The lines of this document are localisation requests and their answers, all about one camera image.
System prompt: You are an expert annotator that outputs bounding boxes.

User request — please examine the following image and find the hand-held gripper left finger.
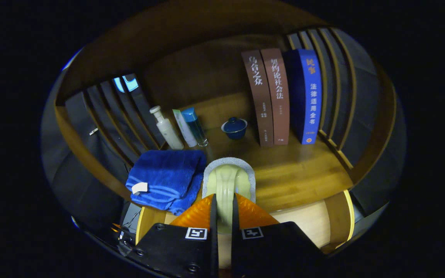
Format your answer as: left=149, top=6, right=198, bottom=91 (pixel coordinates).
left=120, top=194, right=219, bottom=278

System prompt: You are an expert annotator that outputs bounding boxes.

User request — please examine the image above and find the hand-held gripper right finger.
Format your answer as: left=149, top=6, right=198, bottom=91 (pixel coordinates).
left=231, top=193, right=323, bottom=278

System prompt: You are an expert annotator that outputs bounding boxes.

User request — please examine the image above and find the green scrub brush white pad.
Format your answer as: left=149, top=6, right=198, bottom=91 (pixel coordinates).
left=202, top=157, right=256, bottom=234

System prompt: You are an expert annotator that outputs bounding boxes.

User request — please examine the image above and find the wooden countertop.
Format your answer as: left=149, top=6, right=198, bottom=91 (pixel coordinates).
left=161, top=93, right=354, bottom=213

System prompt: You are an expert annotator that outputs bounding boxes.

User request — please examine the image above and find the wooden cabinet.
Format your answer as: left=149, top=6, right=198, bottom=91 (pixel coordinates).
left=54, top=0, right=397, bottom=217

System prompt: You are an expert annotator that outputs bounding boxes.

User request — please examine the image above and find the folded blue towel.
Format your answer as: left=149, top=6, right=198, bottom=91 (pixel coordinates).
left=126, top=150, right=207, bottom=216

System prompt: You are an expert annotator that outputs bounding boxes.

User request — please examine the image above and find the blue lidded teacup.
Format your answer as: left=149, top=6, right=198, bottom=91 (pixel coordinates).
left=221, top=117, right=248, bottom=140

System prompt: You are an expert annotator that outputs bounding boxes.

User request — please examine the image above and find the green white tube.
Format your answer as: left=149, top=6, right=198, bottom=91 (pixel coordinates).
left=172, top=109, right=198, bottom=148

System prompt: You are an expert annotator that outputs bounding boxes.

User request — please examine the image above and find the teal bottle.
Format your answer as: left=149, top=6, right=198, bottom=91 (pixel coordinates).
left=181, top=107, right=209, bottom=147

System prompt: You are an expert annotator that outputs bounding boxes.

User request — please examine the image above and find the white pump bottle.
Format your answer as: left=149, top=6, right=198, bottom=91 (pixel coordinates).
left=149, top=106, right=184, bottom=150

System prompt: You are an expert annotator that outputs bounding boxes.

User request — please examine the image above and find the dark brown book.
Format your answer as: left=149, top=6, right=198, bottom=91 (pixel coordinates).
left=241, top=50, right=274, bottom=147

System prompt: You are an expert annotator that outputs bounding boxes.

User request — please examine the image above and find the reddish brown book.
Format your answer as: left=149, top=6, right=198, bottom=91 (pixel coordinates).
left=260, top=48, right=290, bottom=146

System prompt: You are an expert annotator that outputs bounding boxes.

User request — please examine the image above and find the blue book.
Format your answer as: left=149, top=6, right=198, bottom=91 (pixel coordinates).
left=284, top=49, right=323, bottom=145

